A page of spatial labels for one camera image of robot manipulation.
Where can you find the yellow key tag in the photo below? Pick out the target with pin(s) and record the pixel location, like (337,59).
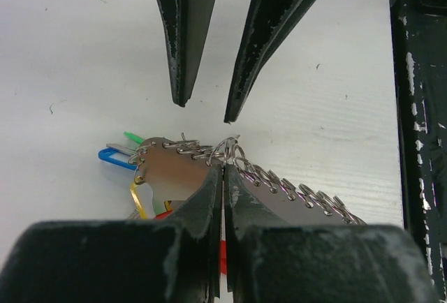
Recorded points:
(149,203)

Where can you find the green key tag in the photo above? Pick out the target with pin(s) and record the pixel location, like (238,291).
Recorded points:
(133,137)

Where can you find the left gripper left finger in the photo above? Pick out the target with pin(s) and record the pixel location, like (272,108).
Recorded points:
(186,246)

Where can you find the metal key holder red handle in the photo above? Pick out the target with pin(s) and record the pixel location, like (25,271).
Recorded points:
(197,176)

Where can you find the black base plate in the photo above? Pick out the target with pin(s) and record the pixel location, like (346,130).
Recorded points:
(419,53)

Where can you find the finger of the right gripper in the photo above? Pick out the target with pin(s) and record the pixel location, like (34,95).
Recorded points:
(267,25)
(186,24)

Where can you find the silver key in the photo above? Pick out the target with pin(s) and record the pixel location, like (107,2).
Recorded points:
(120,148)

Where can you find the blue key tag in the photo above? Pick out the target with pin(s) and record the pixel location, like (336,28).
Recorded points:
(112,156)

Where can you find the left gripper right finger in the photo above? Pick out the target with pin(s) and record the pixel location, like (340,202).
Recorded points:
(247,223)

